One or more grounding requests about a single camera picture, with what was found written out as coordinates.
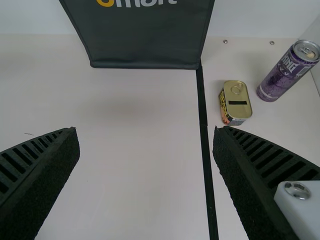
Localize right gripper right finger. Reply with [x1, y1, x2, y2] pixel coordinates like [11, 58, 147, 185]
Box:
[212, 125, 320, 240]

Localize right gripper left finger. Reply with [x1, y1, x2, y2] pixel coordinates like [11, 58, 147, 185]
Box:
[0, 126, 82, 240]

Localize black strip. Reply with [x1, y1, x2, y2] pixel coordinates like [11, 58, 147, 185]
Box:
[195, 63, 220, 240]

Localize rectangular gold tin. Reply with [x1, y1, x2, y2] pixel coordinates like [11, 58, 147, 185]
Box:
[218, 79, 254, 127]

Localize purple can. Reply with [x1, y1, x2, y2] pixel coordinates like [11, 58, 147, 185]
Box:
[255, 39, 320, 104]

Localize dark grey bag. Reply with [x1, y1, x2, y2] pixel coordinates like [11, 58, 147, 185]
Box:
[58, 0, 216, 69]

